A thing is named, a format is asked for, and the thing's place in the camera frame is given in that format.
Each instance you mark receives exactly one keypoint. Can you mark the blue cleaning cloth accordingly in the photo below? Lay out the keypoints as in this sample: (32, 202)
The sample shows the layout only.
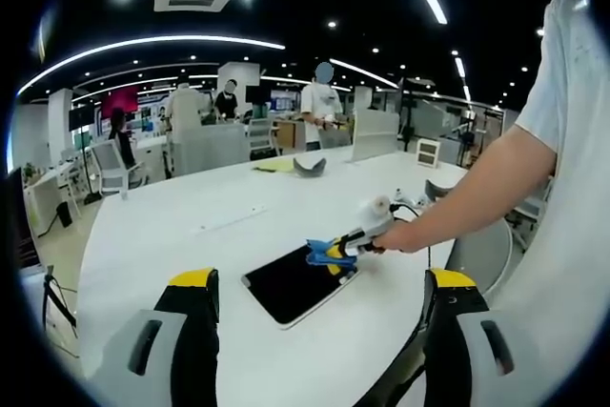
(317, 254)

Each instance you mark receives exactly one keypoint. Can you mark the white office chair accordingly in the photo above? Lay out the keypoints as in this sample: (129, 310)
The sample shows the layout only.
(112, 166)
(262, 137)

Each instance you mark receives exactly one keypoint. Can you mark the white vented box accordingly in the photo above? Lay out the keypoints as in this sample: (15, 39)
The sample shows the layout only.
(427, 153)

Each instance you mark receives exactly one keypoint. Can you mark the black tripod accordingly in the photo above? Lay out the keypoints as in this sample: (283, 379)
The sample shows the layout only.
(52, 292)

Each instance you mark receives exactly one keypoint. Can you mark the grey chair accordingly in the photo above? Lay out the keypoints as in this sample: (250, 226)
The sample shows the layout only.
(481, 254)

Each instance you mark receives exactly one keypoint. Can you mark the grey divider panel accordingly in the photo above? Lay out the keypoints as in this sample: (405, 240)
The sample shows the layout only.
(209, 149)
(375, 135)

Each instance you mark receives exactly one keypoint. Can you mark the potted plant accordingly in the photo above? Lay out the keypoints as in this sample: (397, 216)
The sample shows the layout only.
(29, 172)

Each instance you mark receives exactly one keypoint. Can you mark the black monitor on stand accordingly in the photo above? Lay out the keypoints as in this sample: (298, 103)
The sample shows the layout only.
(81, 117)

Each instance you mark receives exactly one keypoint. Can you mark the black equipment stand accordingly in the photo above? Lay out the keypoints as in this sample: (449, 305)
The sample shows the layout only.
(411, 97)

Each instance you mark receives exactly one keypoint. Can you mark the yellow cloth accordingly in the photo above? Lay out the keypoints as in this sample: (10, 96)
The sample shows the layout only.
(274, 168)

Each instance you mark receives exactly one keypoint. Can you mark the wooden cabinet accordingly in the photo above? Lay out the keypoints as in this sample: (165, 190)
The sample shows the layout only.
(290, 135)

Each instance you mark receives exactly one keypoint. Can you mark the operator in white shirt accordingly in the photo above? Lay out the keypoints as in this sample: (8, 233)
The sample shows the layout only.
(572, 188)

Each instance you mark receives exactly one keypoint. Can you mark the grey headset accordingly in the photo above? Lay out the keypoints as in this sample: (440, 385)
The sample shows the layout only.
(310, 169)

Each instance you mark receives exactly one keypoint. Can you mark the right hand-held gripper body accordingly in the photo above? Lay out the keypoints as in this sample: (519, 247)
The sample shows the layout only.
(376, 216)

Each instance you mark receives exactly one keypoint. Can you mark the small white device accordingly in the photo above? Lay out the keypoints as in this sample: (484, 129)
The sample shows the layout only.
(407, 197)

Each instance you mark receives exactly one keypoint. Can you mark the red screen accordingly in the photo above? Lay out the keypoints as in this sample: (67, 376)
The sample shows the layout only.
(121, 102)

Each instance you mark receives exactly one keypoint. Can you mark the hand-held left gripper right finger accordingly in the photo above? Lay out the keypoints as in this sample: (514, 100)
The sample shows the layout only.
(448, 331)

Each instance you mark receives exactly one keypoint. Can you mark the person's right hand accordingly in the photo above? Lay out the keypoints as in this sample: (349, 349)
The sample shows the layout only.
(402, 238)

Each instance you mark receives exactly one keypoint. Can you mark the dark panel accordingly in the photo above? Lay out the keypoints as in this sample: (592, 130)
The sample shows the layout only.
(21, 226)

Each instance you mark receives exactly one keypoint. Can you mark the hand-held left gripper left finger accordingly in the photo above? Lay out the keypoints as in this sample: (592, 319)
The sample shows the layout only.
(190, 331)

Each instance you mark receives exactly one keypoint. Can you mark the black bin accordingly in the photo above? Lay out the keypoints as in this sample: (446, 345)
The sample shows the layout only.
(64, 214)

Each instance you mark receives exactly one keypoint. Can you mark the curved ceiling light strip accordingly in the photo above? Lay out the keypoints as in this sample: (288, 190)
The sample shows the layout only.
(143, 42)

